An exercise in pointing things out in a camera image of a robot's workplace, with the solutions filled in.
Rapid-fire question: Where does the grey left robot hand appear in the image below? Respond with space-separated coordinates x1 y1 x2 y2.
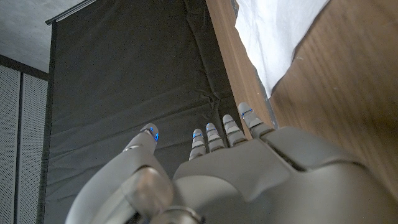
65 101 398 224

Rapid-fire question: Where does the white paper napkin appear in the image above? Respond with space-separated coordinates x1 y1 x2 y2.
234 0 330 99

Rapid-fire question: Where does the black backdrop curtain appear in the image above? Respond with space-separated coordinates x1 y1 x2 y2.
37 0 246 224

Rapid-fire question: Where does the backdrop stand pole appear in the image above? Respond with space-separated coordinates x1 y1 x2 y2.
45 0 98 26

